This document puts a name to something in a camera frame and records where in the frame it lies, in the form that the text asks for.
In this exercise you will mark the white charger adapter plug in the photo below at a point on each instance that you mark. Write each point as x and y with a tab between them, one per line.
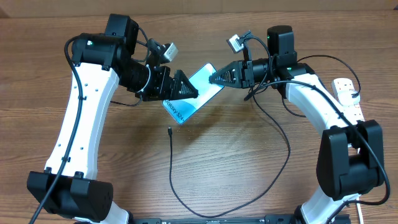
349	98

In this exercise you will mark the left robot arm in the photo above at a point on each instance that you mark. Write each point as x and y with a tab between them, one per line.
100	63

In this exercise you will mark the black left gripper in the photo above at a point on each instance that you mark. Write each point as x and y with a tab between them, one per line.
162	92

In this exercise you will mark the Galaxy smartphone blue screen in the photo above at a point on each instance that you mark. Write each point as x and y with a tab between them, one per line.
182	110

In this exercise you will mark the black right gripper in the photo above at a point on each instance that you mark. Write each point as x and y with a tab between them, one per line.
241	73

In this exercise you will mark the white power strip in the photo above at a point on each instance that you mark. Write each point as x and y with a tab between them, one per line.
341	84

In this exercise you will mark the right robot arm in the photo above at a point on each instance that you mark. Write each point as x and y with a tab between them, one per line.
351	156

